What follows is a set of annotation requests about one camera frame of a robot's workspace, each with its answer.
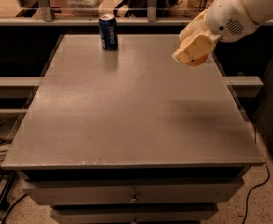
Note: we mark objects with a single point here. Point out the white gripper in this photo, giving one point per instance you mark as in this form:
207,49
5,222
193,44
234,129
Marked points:
228,18

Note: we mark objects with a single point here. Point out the orange fruit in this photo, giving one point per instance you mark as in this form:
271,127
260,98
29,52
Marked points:
195,50

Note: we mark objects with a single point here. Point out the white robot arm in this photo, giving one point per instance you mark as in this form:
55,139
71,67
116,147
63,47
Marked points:
260,10

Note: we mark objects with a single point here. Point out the blue pepsi can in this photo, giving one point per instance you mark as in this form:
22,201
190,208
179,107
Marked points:
108,32

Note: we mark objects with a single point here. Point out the black bag behind railing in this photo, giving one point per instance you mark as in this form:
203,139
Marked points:
141,8

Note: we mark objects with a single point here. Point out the grey drawer cabinet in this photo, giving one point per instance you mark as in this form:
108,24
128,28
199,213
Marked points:
130,114

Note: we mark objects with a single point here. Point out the grey metal railing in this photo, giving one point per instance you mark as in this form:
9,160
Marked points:
58,12

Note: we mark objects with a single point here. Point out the upper drawer with knob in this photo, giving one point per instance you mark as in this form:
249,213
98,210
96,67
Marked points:
131,192

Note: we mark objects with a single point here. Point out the drawer with knob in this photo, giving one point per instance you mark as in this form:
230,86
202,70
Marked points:
131,192
134,214

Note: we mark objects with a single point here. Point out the lower drawer with knob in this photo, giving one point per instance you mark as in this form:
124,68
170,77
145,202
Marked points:
134,214

